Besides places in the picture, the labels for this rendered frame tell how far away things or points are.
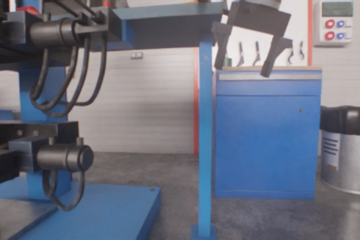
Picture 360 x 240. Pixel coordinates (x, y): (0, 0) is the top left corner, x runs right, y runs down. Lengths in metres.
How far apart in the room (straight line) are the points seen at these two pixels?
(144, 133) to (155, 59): 1.03
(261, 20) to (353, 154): 1.52
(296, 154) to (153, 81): 1.89
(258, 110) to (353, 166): 0.87
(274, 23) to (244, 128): 0.97
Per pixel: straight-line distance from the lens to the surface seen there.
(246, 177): 1.48
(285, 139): 1.49
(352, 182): 1.93
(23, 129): 1.07
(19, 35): 0.90
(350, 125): 1.79
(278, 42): 0.53
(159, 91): 2.60
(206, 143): 0.91
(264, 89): 1.41
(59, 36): 0.81
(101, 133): 2.94
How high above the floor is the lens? 0.69
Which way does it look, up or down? 5 degrees down
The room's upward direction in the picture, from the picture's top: straight up
